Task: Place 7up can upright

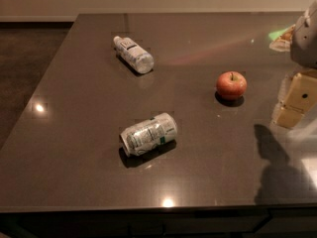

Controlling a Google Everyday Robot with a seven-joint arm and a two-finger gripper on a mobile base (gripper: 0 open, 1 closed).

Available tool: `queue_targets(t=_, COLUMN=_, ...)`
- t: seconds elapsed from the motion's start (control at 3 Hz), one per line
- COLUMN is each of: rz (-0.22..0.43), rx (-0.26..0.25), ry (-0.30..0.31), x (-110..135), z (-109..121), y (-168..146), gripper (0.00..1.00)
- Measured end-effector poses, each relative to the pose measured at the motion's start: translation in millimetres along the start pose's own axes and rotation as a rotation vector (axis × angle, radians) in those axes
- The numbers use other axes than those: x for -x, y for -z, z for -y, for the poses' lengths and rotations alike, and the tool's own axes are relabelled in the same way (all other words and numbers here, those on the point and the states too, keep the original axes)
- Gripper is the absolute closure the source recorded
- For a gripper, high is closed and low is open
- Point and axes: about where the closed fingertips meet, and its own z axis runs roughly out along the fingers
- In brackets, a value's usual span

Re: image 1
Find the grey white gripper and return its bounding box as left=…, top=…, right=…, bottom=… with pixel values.
left=268, top=1, right=317, bottom=128

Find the silver green 7up can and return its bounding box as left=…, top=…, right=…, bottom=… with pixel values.
left=120, top=113, right=178, bottom=157

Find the red apple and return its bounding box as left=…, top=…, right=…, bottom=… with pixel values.
left=216, top=71, right=247, bottom=101

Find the clear plastic water bottle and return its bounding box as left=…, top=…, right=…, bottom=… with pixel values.
left=113, top=36, right=155, bottom=74

